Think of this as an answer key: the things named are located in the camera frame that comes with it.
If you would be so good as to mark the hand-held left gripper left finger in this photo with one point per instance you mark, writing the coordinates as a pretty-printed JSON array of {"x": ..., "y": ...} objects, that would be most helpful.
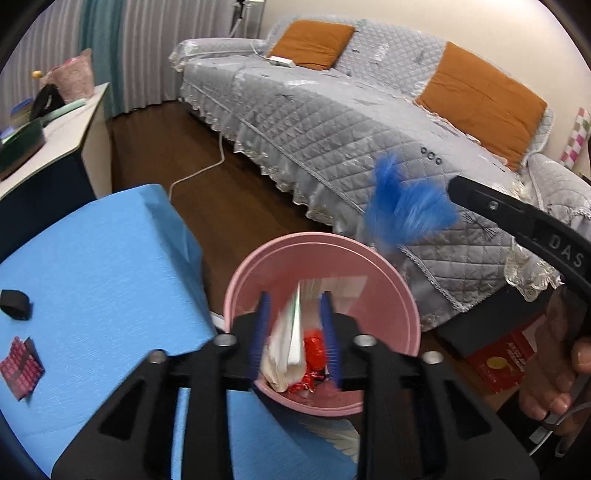
[{"x": 261, "y": 332}]

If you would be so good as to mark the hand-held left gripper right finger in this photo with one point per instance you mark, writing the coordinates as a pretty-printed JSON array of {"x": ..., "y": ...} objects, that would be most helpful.
[{"x": 328, "y": 337}]

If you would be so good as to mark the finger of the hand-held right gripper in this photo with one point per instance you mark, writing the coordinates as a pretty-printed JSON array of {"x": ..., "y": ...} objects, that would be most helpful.
[{"x": 489, "y": 203}]

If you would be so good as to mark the red plastic bag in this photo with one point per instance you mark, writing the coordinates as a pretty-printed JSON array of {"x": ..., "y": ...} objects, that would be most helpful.
[{"x": 315, "y": 350}]

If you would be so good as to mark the white paper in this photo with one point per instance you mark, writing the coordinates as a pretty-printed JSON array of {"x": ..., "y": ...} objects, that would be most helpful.
[{"x": 279, "y": 355}]

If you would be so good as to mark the pink plastic bin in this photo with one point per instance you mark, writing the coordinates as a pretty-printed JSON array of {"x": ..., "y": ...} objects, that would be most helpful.
[{"x": 277, "y": 263}]

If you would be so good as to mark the blue plastic bag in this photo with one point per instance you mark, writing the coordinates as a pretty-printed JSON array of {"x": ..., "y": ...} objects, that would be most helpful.
[{"x": 406, "y": 207}]

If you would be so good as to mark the person's right hand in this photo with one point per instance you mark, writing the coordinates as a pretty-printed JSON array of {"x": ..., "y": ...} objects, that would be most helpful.
[{"x": 549, "y": 374}]

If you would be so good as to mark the orange cushion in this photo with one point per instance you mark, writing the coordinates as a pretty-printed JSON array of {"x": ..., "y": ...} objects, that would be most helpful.
[
  {"x": 480, "y": 106},
  {"x": 309, "y": 44}
]

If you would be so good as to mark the checkered cloth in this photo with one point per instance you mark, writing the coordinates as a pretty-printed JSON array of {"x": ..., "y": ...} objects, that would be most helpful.
[{"x": 579, "y": 138}]

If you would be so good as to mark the grey quilted sofa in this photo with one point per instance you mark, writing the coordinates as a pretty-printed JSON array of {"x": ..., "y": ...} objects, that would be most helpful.
[{"x": 323, "y": 115}]

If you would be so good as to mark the red blister pack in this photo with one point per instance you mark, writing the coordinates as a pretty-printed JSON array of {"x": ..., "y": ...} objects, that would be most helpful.
[{"x": 21, "y": 367}]

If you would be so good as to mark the black case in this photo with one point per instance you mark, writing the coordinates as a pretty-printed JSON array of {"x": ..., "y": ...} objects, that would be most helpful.
[{"x": 16, "y": 304}]

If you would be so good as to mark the white power strip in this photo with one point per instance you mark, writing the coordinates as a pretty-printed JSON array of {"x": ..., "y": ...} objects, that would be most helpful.
[{"x": 281, "y": 61}]

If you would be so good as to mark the white top coffee table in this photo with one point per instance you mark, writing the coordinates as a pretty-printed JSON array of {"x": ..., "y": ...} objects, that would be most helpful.
[{"x": 41, "y": 143}]

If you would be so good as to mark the grey curtain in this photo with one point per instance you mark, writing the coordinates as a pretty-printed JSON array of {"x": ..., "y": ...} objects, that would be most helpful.
[{"x": 175, "y": 50}]

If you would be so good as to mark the dark green round tin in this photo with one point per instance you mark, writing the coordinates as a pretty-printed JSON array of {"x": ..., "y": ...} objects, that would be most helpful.
[{"x": 23, "y": 147}]

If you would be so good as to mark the white floor lamp stand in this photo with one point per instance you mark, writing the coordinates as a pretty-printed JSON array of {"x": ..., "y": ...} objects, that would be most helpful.
[{"x": 244, "y": 14}]

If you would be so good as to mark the black hat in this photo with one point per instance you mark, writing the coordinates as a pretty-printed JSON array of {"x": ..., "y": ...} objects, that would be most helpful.
[{"x": 46, "y": 104}]

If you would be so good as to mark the pink fabric basket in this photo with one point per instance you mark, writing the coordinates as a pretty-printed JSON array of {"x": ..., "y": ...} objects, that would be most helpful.
[{"x": 69, "y": 78}]

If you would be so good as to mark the stack of plastic bowls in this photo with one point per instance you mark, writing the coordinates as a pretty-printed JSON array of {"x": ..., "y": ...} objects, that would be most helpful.
[{"x": 21, "y": 110}]

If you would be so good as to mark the teal curtain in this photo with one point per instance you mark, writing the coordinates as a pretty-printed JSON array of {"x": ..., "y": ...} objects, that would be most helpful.
[{"x": 101, "y": 27}]

